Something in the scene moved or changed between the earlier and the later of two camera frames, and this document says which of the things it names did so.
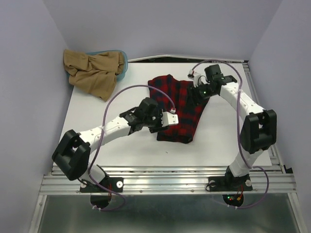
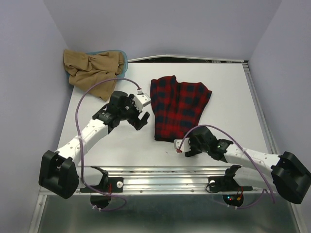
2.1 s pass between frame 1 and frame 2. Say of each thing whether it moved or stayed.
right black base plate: stayed
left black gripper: moved
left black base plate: stayed
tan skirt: stayed
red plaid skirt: stayed
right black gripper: moved
